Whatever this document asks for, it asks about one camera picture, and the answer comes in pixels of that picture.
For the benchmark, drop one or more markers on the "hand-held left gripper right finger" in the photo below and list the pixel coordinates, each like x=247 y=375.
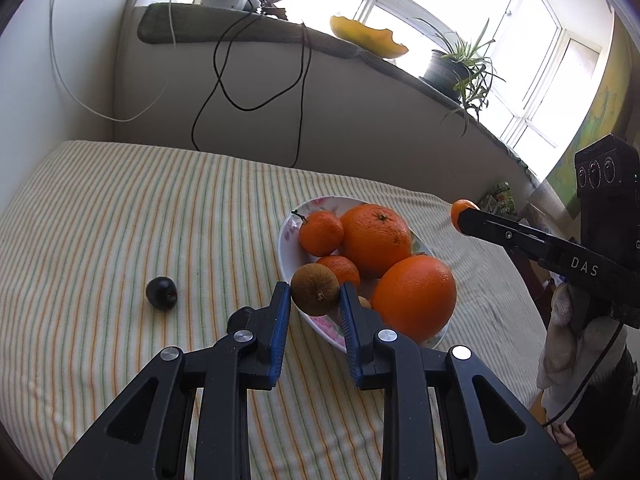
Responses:
x=350 y=330

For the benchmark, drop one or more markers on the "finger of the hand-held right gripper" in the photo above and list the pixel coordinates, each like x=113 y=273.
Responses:
x=500 y=232

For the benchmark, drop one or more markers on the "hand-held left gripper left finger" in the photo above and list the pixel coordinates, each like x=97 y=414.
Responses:
x=280 y=330

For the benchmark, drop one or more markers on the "tiny tangerine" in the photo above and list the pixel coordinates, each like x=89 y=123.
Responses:
x=456 y=215

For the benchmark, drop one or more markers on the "brown kiwi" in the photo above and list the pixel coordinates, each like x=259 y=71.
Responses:
x=315 y=290

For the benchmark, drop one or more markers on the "large orange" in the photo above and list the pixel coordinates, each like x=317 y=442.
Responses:
x=415 y=297

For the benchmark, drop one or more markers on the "white floral plate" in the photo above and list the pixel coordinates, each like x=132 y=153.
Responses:
x=286 y=250

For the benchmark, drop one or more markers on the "person's right hand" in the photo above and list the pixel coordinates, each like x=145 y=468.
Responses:
x=565 y=350

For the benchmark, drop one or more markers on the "green printed packet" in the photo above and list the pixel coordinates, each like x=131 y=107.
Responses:
x=497 y=199

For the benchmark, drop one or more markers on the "medium orange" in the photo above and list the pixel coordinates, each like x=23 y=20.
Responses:
x=375 y=240

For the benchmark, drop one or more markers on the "dark purple plum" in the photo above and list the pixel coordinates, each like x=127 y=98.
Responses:
x=161 y=292

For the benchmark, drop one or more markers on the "potted green plant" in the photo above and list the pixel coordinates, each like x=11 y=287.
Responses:
x=445 y=72

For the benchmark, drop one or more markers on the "striped green orange cloth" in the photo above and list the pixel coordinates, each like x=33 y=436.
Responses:
x=125 y=210

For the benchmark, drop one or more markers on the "yellow wavy bowl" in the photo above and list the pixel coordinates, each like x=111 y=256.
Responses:
x=367 y=35

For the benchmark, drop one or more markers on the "dark green windowsill cover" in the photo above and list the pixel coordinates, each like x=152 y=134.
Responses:
x=200 y=25

